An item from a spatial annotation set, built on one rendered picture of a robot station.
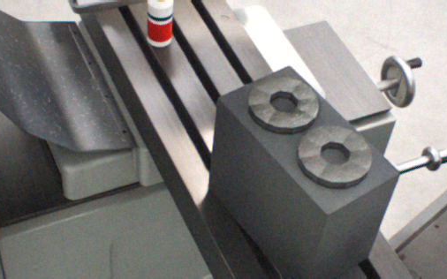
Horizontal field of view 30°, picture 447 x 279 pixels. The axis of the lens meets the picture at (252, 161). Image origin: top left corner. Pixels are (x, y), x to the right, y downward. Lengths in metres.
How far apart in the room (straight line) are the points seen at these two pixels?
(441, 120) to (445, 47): 0.37
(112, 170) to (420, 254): 0.63
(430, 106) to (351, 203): 1.84
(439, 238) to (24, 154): 0.81
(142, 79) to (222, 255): 0.35
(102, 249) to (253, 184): 0.54
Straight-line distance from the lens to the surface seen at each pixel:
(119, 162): 1.39
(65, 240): 1.49
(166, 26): 1.37
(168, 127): 1.27
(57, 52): 1.48
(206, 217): 1.17
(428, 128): 2.74
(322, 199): 0.97
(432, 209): 1.99
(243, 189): 1.10
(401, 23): 3.09
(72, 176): 1.38
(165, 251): 1.65
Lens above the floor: 1.91
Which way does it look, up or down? 50 degrees down
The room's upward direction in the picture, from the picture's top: 10 degrees clockwise
